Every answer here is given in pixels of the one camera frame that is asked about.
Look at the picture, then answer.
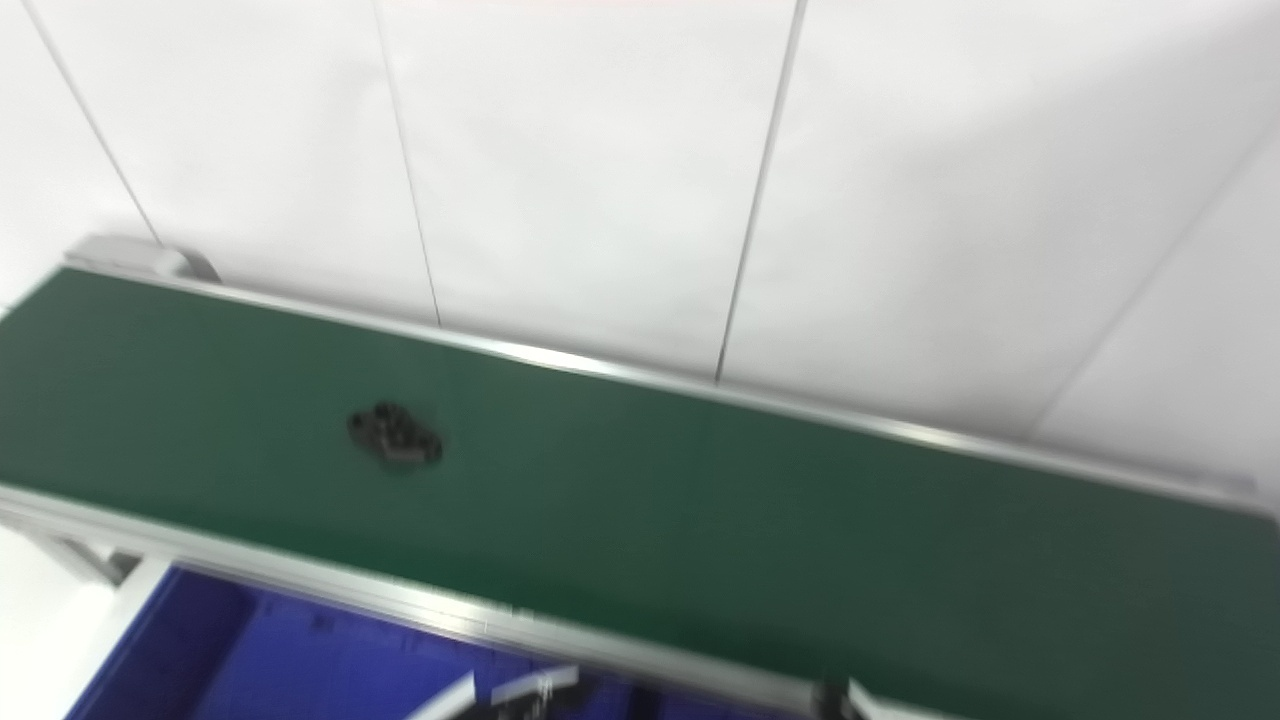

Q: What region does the aluminium conveyor support bracket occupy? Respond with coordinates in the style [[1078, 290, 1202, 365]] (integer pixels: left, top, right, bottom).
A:
[[30, 535, 141, 586]]

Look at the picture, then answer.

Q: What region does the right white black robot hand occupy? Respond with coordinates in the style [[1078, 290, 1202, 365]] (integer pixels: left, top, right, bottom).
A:
[[815, 679, 903, 720]]

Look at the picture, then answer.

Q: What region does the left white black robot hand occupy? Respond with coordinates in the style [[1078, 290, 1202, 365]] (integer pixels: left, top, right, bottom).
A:
[[405, 665, 583, 720]]

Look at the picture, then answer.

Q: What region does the green conveyor belt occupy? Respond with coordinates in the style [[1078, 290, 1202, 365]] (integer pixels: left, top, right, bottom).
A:
[[0, 265, 1280, 720], [0, 250, 1280, 720]]

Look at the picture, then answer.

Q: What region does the black metal bracket part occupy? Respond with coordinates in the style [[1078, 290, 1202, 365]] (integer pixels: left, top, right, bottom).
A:
[[347, 402, 444, 469]]

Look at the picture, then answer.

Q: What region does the large blue plastic bin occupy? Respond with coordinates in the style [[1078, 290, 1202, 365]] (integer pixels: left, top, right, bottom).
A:
[[650, 688, 816, 720], [65, 565, 651, 720]]

